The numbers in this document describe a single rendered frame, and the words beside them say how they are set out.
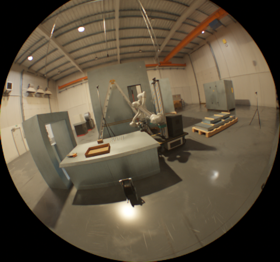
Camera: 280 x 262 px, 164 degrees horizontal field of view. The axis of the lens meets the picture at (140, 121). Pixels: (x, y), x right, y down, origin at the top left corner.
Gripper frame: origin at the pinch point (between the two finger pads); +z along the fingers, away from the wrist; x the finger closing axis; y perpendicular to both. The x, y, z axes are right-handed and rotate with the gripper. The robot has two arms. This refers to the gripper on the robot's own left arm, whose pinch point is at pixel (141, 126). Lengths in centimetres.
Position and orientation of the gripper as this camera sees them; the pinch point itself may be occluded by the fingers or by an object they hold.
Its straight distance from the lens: 231.2
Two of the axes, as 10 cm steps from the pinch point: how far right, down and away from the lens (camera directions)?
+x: -9.7, 2.2, -1.4
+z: 1.7, 1.5, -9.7
